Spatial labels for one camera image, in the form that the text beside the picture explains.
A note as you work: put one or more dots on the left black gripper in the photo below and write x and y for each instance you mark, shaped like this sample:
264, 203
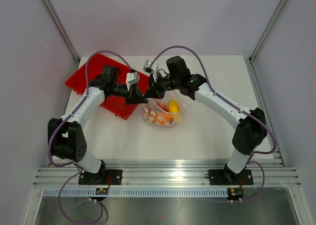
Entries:
135, 97

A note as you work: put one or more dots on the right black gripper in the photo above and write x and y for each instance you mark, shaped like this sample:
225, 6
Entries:
155, 91

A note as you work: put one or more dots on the yellow orange mango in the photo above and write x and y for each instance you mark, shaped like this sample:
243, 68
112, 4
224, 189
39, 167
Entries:
173, 106

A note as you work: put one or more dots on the clear dotted zip bag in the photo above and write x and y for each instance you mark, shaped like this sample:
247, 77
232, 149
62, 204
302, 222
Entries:
154, 106

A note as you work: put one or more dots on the orange persimmon fruit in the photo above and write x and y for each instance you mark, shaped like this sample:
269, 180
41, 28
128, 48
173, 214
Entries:
163, 119

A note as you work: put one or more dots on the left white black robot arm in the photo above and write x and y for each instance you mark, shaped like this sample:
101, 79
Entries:
66, 139

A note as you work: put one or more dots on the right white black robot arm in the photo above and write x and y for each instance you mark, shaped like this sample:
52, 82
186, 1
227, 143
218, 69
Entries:
249, 125

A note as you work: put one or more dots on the red plastic tray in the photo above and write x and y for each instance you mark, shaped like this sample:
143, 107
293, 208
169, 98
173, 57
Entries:
103, 72

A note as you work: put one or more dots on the left small circuit board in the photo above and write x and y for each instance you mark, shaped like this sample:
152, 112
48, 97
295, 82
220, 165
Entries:
101, 191

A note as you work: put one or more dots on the small circuit board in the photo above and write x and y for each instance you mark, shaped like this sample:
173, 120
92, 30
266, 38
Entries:
235, 194
101, 191

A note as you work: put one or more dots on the right small circuit board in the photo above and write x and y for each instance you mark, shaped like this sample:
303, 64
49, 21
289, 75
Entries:
235, 194

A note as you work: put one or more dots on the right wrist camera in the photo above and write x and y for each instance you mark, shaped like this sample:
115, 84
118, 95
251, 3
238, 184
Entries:
151, 68

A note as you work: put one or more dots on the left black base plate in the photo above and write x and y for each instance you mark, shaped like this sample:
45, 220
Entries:
110, 177

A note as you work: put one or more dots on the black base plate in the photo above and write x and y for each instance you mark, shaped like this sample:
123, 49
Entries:
217, 177
110, 177

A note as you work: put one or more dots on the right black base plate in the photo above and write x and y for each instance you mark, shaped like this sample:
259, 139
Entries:
217, 177

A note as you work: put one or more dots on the white slotted cable duct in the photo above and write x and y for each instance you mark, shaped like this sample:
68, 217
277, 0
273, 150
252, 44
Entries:
138, 192

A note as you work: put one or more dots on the aluminium mounting rail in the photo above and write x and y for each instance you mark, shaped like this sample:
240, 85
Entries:
176, 173

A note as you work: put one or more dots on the left aluminium frame post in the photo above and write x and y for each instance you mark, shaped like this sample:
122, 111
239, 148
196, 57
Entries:
58, 24

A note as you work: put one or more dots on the aluminium frame post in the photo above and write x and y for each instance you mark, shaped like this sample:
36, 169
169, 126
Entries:
58, 24
268, 29

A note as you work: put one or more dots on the right aluminium frame post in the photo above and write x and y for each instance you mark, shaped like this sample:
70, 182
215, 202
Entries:
268, 29

